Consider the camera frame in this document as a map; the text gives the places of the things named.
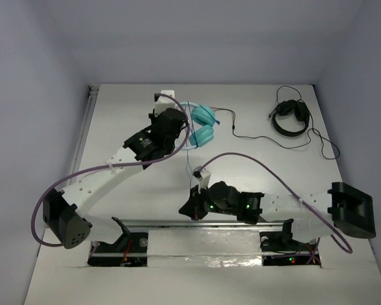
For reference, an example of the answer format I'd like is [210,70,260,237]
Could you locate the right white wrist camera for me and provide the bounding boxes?
[192,166,211,192]

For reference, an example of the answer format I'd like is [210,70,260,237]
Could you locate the blue headphone cable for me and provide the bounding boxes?
[182,103,222,188]

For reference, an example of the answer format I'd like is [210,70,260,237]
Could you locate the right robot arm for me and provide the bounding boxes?
[178,181,376,250]

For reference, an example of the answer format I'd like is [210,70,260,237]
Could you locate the black headset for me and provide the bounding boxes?
[268,99,312,138]

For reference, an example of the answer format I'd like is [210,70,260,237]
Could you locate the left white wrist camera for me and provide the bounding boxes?
[153,90,176,116]

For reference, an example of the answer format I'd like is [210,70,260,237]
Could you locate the teal cat-ear headphones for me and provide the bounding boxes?
[180,102,220,151]

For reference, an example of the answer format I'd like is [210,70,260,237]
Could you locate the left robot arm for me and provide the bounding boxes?
[37,106,190,249]

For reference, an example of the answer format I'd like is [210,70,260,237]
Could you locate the purple cable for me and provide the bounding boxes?
[30,93,191,248]
[198,152,353,266]

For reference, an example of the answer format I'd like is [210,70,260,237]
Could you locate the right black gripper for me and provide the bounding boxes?
[180,182,237,219]

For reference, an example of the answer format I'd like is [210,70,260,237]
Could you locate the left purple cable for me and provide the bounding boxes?
[30,93,191,248]

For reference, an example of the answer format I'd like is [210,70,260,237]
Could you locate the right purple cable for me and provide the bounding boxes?
[198,152,353,266]

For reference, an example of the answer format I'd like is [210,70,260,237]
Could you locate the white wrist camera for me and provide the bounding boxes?
[192,166,211,192]
[153,90,176,116]

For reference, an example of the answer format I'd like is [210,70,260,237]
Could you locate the left aluminium side rail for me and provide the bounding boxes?
[69,85,100,174]

